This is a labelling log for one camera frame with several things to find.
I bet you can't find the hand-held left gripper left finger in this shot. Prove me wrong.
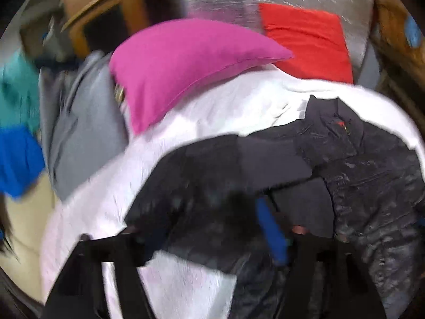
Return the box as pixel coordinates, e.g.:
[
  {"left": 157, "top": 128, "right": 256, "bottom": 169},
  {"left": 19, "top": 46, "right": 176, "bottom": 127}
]
[{"left": 44, "top": 226, "right": 157, "bottom": 319}]

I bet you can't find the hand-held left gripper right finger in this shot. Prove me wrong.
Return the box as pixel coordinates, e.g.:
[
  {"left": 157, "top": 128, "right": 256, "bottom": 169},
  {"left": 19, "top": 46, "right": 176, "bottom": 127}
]
[{"left": 255, "top": 197, "right": 388, "bottom": 319}]

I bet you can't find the black puffer jacket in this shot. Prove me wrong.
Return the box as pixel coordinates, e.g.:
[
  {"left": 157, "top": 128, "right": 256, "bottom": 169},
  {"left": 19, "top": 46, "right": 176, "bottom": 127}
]
[{"left": 124, "top": 95, "right": 425, "bottom": 319}]

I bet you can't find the white blanket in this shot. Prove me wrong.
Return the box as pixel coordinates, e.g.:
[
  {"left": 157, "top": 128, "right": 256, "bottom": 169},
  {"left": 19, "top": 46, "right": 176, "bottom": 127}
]
[{"left": 40, "top": 62, "right": 425, "bottom": 319}]

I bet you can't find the beige bed sheet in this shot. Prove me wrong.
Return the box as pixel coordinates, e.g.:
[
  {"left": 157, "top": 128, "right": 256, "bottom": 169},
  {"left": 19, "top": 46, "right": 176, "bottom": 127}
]
[{"left": 5, "top": 173, "right": 57, "bottom": 301}]

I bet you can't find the grey blazer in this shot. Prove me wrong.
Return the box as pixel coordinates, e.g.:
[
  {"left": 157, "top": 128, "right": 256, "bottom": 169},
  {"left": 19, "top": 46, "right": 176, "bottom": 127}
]
[{"left": 39, "top": 51, "right": 129, "bottom": 202}]

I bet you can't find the blue garment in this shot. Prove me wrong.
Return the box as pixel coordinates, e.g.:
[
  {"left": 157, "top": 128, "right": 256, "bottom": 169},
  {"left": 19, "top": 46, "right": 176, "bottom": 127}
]
[{"left": 0, "top": 124, "right": 45, "bottom": 200}]

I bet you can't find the pink pillow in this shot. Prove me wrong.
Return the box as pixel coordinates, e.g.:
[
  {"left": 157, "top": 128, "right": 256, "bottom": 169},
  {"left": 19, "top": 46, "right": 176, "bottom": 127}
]
[{"left": 109, "top": 18, "right": 294, "bottom": 135}]

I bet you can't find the teal garment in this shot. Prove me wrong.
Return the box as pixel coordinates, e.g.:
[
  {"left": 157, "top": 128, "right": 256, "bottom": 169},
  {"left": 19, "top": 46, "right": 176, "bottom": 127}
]
[{"left": 0, "top": 53, "right": 42, "bottom": 133}]

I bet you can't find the red pillow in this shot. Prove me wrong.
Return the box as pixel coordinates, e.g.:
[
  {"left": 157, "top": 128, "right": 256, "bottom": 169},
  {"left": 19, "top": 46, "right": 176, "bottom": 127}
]
[{"left": 258, "top": 3, "right": 354, "bottom": 84}]

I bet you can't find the wicker basket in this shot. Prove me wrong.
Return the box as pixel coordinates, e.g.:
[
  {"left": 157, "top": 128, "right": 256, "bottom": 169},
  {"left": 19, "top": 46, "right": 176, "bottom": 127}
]
[{"left": 371, "top": 0, "right": 425, "bottom": 89}]

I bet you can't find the wooden cabinet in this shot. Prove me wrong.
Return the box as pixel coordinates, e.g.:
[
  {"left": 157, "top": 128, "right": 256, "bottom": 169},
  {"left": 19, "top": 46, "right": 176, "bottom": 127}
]
[{"left": 61, "top": 0, "right": 151, "bottom": 58}]

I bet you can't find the light blue cloth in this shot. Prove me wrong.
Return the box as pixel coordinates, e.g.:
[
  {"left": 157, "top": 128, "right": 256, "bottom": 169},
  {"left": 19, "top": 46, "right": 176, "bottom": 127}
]
[{"left": 406, "top": 16, "right": 424, "bottom": 48}]

